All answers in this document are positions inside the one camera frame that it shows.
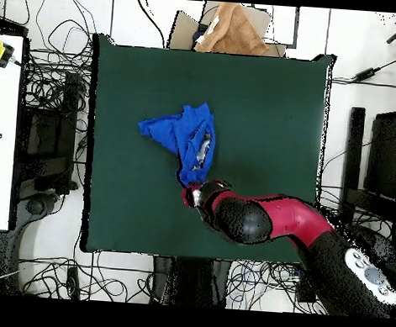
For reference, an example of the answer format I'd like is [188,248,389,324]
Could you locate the blue shirt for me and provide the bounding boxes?
[133,96,220,191]

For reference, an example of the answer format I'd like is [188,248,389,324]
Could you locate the dark green table cloth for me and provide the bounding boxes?
[77,32,336,270]

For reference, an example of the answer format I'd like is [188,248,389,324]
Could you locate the cardboard box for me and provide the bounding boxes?
[167,0,291,59]

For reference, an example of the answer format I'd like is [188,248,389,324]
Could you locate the brown towel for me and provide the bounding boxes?
[193,0,273,57]

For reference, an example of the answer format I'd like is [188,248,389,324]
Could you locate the black chair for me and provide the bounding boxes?
[341,106,396,219]

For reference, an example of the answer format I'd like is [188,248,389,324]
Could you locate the white table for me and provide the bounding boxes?
[0,33,26,232]

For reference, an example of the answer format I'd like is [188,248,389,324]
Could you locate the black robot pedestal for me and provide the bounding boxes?
[150,254,233,309]

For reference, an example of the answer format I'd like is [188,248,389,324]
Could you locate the black cable tangle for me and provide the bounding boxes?
[315,185,396,235]
[16,248,155,304]
[224,257,330,315]
[13,0,99,116]

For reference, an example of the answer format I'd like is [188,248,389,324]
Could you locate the black metal frame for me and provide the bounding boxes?
[13,68,87,197]

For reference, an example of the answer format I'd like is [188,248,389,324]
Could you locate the black power adapter with cable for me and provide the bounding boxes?
[331,44,396,89]

